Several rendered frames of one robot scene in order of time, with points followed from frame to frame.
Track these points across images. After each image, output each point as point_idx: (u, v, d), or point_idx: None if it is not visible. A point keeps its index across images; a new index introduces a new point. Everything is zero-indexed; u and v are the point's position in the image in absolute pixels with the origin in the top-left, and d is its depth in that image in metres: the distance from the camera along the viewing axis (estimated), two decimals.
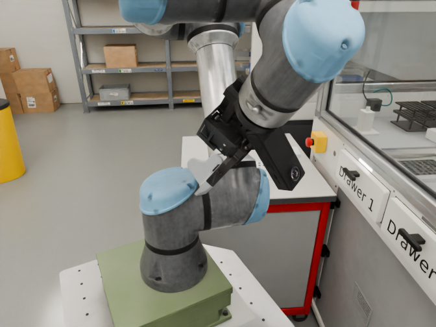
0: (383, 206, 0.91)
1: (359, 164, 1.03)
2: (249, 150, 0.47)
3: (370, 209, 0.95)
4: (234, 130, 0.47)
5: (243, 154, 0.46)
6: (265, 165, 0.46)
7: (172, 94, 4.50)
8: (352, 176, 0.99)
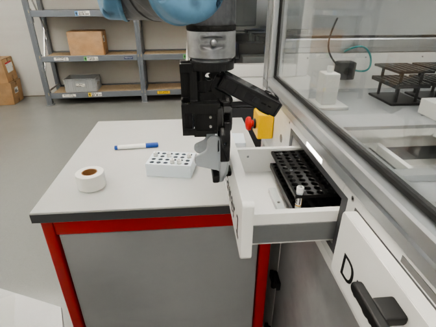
0: (248, 231, 0.48)
1: (235, 154, 0.60)
2: (230, 104, 0.52)
3: (237, 235, 0.53)
4: (207, 100, 0.52)
5: (229, 107, 0.51)
6: (250, 101, 0.51)
7: (145, 85, 4.08)
8: (214, 174, 0.56)
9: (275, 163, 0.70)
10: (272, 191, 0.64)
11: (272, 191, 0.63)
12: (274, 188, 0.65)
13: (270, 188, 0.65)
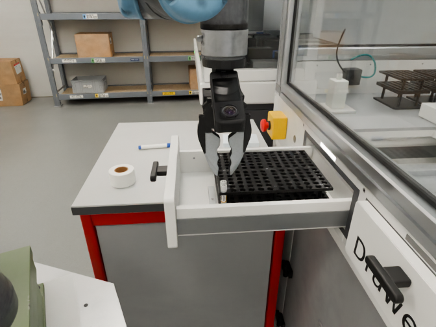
0: (172, 224, 0.55)
1: (174, 156, 0.68)
2: None
3: None
4: None
5: (206, 102, 0.53)
6: (212, 104, 0.49)
7: (150, 86, 4.16)
8: (151, 174, 0.64)
9: (217, 164, 0.77)
10: (209, 189, 0.71)
11: (209, 189, 0.71)
12: (213, 186, 0.72)
13: (209, 187, 0.72)
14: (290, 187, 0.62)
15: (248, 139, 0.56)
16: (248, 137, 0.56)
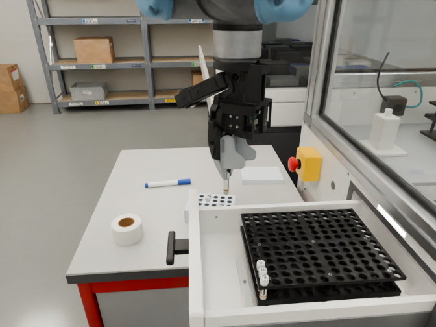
0: None
1: (196, 226, 0.53)
2: None
3: None
4: None
5: None
6: None
7: (152, 93, 4.02)
8: (168, 256, 0.49)
9: (246, 226, 0.62)
10: (239, 264, 0.56)
11: (239, 265, 0.56)
12: (242, 259, 0.57)
13: (237, 259, 0.57)
14: (350, 275, 0.48)
15: (209, 145, 0.54)
16: (209, 143, 0.54)
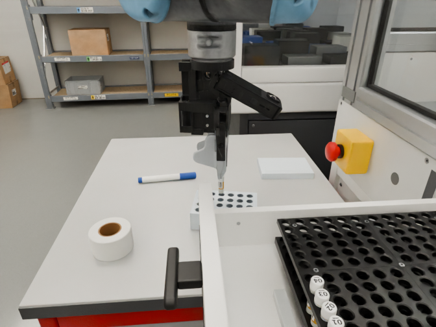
0: None
1: (213, 240, 0.33)
2: (228, 104, 0.52)
3: None
4: (205, 99, 0.52)
5: (226, 107, 0.51)
6: (247, 102, 0.51)
7: (152, 87, 3.81)
8: (167, 294, 0.28)
9: None
10: (279, 300, 0.36)
11: (279, 300, 0.36)
12: (284, 291, 0.37)
13: (276, 291, 0.37)
14: None
15: (228, 131, 0.60)
16: None
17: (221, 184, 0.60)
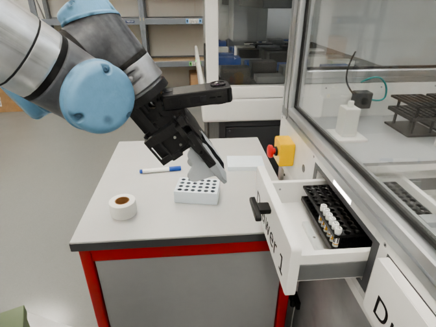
0: (295, 272, 0.53)
1: (274, 192, 0.65)
2: (184, 116, 0.52)
3: (280, 272, 0.57)
4: (165, 124, 0.53)
5: (183, 119, 0.51)
6: (198, 103, 0.51)
7: None
8: (256, 214, 0.61)
9: (306, 196, 0.74)
10: (306, 225, 0.68)
11: (306, 226, 0.68)
12: (308, 222, 0.69)
13: (303, 222, 0.69)
14: None
15: (204, 133, 0.61)
16: (204, 132, 0.60)
17: (319, 215, 0.65)
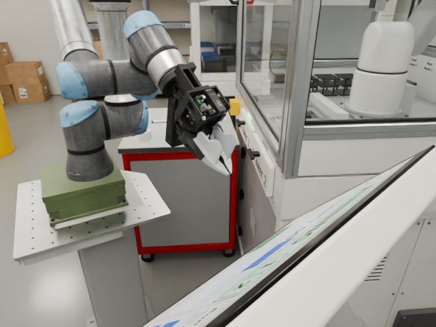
0: None
1: (247, 115, 1.39)
2: None
3: (248, 146, 1.31)
4: None
5: None
6: None
7: None
8: (238, 123, 1.35)
9: None
10: None
11: None
12: None
13: None
14: None
15: (190, 150, 0.59)
16: (189, 148, 0.59)
17: None
